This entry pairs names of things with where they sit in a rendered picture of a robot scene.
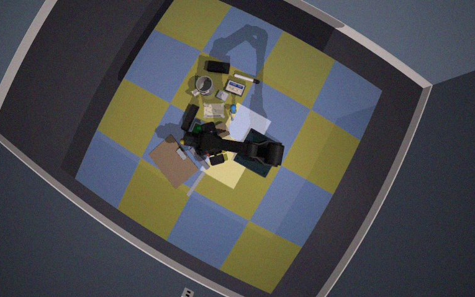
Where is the dark grey mug with white handle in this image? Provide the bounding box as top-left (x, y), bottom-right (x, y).
top-left (192, 76), bottom-right (214, 96)

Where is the white paper card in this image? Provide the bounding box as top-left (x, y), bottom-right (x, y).
top-left (203, 102), bottom-right (225, 119)

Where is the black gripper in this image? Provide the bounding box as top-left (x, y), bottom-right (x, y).
top-left (201, 122), bottom-right (225, 166)

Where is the beige cardboard box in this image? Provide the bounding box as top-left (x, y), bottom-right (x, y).
top-left (215, 122), bottom-right (229, 137)

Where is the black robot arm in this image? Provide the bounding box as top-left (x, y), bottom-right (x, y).
top-left (184, 130), bottom-right (284, 167)

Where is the brown clipboard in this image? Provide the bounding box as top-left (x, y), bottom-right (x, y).
top-left (149, 135), bottom-right (199, 189)

